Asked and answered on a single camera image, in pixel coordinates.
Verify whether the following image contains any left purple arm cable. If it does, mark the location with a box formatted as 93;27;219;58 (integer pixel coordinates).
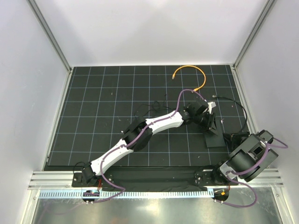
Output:
99;89;207;201

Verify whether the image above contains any white slotted cable duct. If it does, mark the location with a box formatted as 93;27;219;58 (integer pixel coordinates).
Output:
38;189;214;199

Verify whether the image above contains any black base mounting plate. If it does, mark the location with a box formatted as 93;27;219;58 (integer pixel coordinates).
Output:
71;166;225;188

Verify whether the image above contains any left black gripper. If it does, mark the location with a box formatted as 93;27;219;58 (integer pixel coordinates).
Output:
193;112;219;137

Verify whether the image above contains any black network switch box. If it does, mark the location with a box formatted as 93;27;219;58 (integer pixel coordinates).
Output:
204;119;226;148

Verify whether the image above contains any left aluminium frame post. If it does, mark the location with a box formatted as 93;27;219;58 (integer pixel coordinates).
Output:
26;0;71;72

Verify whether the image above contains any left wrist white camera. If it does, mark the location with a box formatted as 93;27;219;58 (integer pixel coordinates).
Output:
208;102;216;113

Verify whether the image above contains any black power adapter with cord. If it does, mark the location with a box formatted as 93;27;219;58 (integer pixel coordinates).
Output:
133;94;177;118

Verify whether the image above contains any black ethernet cable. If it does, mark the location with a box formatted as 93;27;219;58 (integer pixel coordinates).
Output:
211;94;248;135

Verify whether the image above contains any right aluminium frame post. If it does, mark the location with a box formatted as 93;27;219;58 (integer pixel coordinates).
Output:
233;0;277;70

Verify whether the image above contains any aluminium frame post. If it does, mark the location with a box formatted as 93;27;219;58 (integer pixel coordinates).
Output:
26;0;71;72
233;0;277;70

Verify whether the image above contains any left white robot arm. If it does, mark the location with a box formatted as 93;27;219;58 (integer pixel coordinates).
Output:
82;100;216;187

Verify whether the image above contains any aluminium front rail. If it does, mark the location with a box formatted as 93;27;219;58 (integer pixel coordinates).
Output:
28;168;284;190

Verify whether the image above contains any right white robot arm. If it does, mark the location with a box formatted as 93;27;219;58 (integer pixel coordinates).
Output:
210;130;278;185

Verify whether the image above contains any black grid cutting mat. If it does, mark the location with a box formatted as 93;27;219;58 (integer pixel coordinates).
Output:
44;65;248;171

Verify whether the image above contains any orange ethernet cable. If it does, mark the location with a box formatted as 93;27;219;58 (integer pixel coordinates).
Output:
171;65;206;91

